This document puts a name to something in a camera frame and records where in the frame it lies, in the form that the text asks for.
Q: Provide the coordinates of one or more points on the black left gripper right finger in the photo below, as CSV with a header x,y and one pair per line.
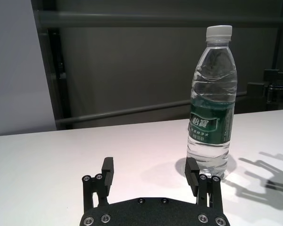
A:
x,y
192,179

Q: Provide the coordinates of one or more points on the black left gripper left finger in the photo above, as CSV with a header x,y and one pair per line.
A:
x,y
107,179

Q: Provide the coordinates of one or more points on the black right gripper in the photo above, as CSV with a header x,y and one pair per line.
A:
x,y
280,93

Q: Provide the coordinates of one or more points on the clear water bottle green label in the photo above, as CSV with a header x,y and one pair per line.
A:
x,y
212,117

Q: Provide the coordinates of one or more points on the grey vertical frame post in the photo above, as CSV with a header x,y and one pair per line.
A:
x,y
277,47

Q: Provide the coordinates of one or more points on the thin grey horizontal rail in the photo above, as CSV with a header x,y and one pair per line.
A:
x,y
132,110

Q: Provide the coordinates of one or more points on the black vertical frame post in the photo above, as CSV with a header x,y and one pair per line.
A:
x,y
62,94

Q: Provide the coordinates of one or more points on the thick grey horizontal rail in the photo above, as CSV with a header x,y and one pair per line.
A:
x,y
132,17

